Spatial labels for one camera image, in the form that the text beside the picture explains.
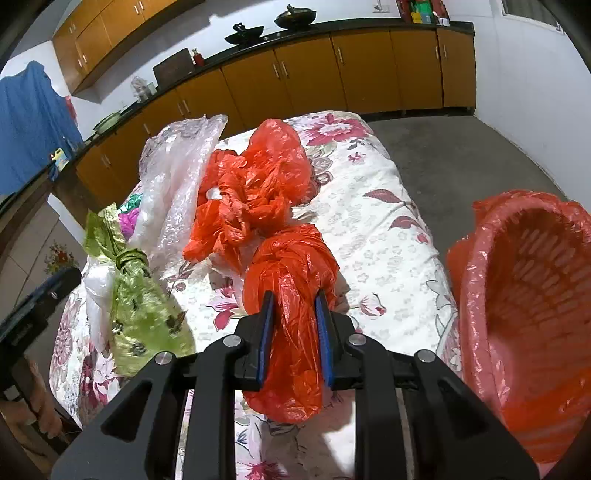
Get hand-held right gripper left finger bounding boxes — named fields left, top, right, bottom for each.
left=51, top=291, right=278, bottom=480

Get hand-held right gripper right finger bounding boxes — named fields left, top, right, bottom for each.
left=315, top=291, right=541, bottom=480

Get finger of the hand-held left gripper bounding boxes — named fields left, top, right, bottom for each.
left=7, top=266, right=83, bottom=324

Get knotted red plastic bag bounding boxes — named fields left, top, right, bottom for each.
left=242, top=224, right=340, bottom=424

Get clear white plastic bag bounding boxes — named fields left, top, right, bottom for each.
left=137, top=114, right=229, bottom=278

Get red plastic waste basket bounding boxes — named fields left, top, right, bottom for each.
left=445, top=189, right=591, bottom=468

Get person's left hand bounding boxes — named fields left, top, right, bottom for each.
left=24, top=359, right=64, bottom=439

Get light green foil wrapper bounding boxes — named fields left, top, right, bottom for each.
left=83, top=204, right=195, bottom=376

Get crumpled small red plastic bag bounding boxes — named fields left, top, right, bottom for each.
left=183, top=150, right=289, bottom=274

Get floral covered table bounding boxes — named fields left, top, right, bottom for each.
left=48, top=111, right=463, bottom=480

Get blue hanging cloth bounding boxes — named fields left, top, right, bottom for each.
left=0, top=60, right=85, bottom=197

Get green cooking pot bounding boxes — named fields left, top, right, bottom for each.
left=92, top=111, right=124, bottom=136

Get clear bag on counter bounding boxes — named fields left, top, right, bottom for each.
left=131, top=76, right=156, bottom=100

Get orange lower kitchen cabinets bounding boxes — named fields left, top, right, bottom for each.
left=74, top=22, right=477, bottom=210

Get dark brown board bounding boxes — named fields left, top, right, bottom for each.
left=152, top=47, right=194, bottom=87

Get black open wok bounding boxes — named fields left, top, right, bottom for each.
left=224, top=21, right=265, bottom=46

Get black wok with lid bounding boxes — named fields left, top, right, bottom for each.
left=274, top=4, right=318, bottom=31

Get colourful boxes on counter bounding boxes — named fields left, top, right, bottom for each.
left=396, top=0, right=452, bottom=27

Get window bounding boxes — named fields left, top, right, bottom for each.
left=501, top=0, right=565, bottom=36

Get orange upper wall cabinets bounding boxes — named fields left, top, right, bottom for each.
left=52, top=0, right=206, bottom=94

